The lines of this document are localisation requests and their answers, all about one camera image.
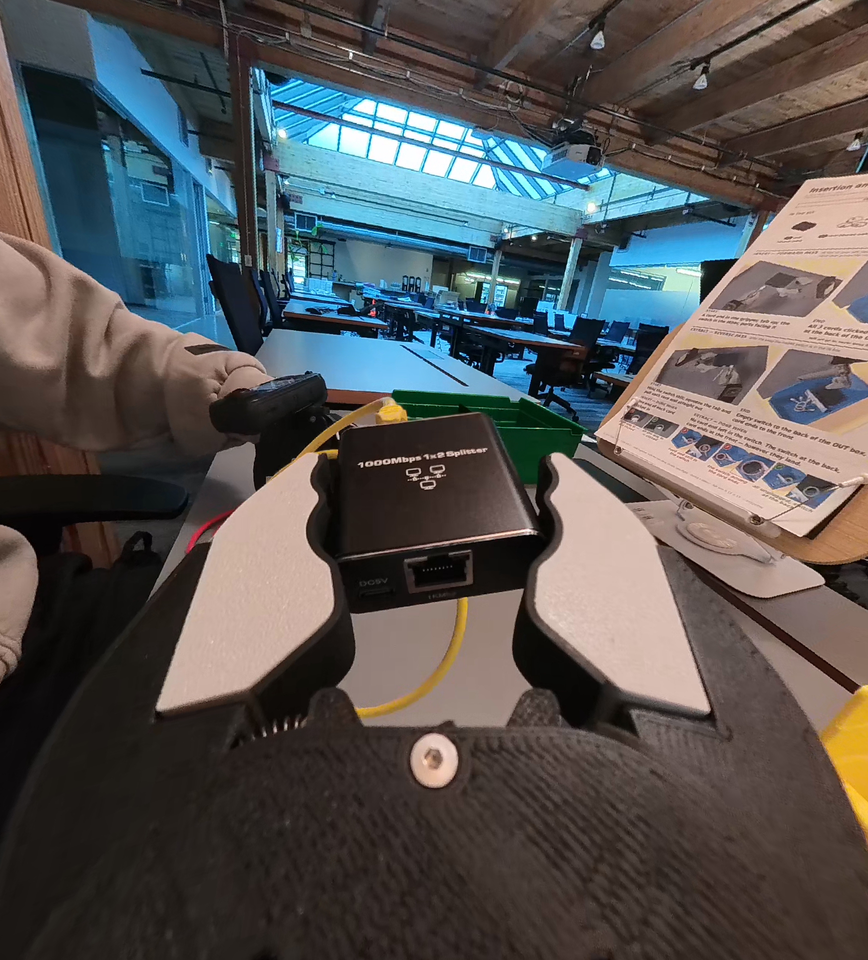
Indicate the black backpack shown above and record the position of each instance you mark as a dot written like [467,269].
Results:
[126,570]

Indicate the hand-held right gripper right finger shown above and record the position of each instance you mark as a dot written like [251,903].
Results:
[614,615]

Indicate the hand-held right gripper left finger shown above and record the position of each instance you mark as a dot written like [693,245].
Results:
[253,600]

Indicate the printed instruction sheet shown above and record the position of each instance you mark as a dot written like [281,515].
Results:
[779,390]

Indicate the black ethernet splitter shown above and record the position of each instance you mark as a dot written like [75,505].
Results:
[426,502]

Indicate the ceiling spot lamp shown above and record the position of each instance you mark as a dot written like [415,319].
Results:
[701,79]
[597,37]

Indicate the green plastic bin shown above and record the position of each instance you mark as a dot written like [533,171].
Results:
[546,442]

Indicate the person's left forearm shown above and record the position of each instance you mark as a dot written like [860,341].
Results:
[88,352]

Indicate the grey desk with wooden edge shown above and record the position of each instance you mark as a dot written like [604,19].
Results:
[374,360]

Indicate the black monitor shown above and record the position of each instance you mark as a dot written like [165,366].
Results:
[719,281]

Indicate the black office chair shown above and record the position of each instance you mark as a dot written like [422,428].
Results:
[580,341]
[648,345]

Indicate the black high-back chair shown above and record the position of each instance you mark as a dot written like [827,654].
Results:
[235,307]

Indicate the white ceiling projector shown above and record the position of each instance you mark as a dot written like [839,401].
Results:
[570,161]

